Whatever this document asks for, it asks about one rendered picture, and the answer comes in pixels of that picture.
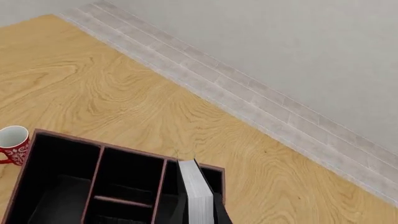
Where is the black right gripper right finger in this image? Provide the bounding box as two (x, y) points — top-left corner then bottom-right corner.
(212, 192), (234, 224)

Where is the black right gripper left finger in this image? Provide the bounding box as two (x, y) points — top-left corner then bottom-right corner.
(172, 192), (190, 224)

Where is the black book with white pages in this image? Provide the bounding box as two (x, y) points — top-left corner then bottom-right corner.
(176, 157), (216, 224)

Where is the red-brown desk caddy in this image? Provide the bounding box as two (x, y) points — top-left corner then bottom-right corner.
(2, 128), (226, 224)

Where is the red patterned mug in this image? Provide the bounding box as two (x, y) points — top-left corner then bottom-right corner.
(0, 125), (31, 167)

